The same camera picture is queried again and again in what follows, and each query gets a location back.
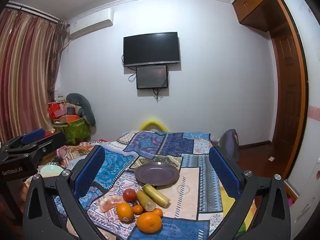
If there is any striped brown curtain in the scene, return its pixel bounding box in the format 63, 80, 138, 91
0, 5, 68, 143

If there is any small black wall monitor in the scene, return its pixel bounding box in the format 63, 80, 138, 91
136, 65, 168, 90

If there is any blue patchwork blanket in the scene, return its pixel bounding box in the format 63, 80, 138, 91
54, 131, 225, 240

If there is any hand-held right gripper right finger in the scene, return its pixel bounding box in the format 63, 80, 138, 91
209, 145, 292, 240

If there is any white wardrobe sliding door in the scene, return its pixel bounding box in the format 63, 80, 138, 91
279, 0, 320, 200

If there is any grey plush toy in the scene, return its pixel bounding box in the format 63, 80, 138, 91
66, 93, 96, 127

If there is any yellow fleece blanket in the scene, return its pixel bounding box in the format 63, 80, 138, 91
219, 180, 257, 230

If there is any brown wooden door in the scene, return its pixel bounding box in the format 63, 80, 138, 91
271, 22, 309, 180

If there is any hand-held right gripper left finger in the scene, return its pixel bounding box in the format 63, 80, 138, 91
22, 145, 107, 240

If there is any black wall television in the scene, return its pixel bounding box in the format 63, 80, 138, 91
123, 32, 181, 67

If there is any yellow curved object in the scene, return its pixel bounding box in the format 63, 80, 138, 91
139, 117, 167, 132

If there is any white air conditioner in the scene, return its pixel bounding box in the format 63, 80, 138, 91
67, 7, 114, 40

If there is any large orange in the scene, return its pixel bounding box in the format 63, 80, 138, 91
136, 212, 163, 233

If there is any orange with sticker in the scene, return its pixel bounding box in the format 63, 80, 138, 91
116, 202, 135, 222

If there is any green sugarcane piece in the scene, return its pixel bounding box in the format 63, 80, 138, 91
136, 190, 157, 212
142, 184, 171, 207

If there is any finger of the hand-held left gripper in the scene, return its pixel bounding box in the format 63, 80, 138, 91
5, 128, 46, 152
7, 131, 67, 167

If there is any peeled pomelo slice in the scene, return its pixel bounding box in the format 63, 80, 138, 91
99, 196, 127, 213

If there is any black monitor cable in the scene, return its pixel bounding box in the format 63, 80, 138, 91
153, 88, 165, 103

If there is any orange patterned blanket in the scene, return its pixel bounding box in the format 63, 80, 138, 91
56, 141, 94, 167

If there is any purple round plate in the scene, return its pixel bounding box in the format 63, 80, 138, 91
134, 162, 180, 186

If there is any red tomato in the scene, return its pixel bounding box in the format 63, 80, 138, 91
123, 188, 137, 202

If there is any light green bowl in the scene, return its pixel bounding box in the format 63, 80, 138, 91
40, 164, 65, 178

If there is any wooden overhead cabinet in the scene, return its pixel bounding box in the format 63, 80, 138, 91
231, 0, 283, 32

